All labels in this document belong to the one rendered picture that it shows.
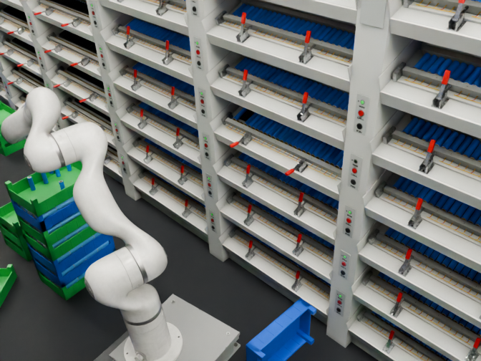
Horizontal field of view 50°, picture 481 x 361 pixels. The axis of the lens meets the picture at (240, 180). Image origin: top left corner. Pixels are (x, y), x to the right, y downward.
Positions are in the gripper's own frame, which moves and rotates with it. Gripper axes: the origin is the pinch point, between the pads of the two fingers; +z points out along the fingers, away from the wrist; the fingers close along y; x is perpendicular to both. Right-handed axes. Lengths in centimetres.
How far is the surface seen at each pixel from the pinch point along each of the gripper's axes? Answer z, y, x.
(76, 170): 18.7, 9.4, 3.9
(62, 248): 27.8, -3.5, -26.1
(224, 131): -17, 67, -16
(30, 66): 67, -4, 115
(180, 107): -6, 57, 7
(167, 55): -25, 55, 20
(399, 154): -63, 98, -67
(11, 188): 10.0, -16.7, -3.2
